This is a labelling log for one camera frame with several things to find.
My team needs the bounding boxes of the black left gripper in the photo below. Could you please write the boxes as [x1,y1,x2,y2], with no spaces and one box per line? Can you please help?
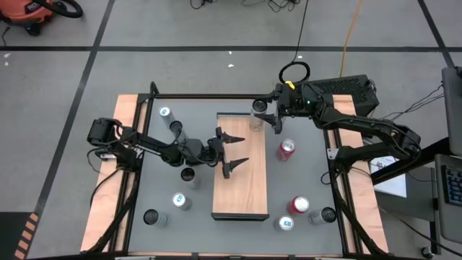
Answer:
[181,126,250,181]

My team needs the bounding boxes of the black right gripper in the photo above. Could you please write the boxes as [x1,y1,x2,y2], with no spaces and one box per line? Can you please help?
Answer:
[253,82,325,135]

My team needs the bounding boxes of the white tall can black lid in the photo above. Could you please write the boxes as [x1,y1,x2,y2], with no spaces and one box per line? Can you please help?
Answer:
[308,207,337,227]
[248,98,269,132]
[169,120,189,144]
[180,167,202,191]

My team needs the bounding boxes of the silver blue Red Bull can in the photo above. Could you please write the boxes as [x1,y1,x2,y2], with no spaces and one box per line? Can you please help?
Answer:
[273,215,295,233]
[171,192,193,212]
[158,105,177,128]

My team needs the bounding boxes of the white blue can black lid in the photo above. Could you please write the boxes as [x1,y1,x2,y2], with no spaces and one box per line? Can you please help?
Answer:
[142,208,169,228]

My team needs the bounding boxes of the wooden shelf black metal legs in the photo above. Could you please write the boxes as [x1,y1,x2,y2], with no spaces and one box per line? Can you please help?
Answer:
[211,112,271,222]

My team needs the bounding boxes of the red soda can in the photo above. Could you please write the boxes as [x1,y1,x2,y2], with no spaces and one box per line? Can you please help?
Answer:
[287,196,310,216]
[275,138,296,163]

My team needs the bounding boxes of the black perforated computer case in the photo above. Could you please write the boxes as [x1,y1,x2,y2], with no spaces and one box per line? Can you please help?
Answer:
[302,74,380,117]

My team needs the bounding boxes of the white paper sheet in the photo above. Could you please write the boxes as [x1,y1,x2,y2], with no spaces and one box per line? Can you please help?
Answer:
[370,155,408,199]

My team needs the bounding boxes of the black stand beam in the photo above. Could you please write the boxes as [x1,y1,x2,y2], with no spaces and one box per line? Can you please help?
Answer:
[370,136,452,186]

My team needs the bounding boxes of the grey monitor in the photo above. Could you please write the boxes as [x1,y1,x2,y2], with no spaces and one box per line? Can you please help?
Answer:
[440,66,462,147]

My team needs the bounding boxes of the grey console with keypad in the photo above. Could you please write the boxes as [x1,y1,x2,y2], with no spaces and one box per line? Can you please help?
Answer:
[434,153,462,245]

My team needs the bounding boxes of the black orange striped floor mat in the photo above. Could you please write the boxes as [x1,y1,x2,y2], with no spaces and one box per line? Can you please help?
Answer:
[0,211,40,260]

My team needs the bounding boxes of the orange shop vacuum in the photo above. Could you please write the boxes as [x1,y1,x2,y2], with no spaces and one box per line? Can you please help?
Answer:
[0,0,84,37]

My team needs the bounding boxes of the black cable with coil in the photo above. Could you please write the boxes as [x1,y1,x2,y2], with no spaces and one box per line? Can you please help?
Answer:
[278,0,311,86]

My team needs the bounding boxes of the yellow cable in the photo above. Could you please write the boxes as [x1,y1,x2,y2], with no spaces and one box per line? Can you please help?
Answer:
[339,0,364,77]

